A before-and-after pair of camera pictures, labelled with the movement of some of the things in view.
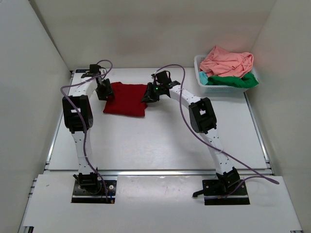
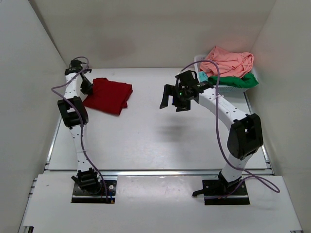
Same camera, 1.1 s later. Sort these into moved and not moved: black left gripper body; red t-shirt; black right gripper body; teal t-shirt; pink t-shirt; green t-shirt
Moved: black right gripper body; red t-shirt; black left gripper body
Not moved: teal t-shirt; pink t-shirt; green t-shirt
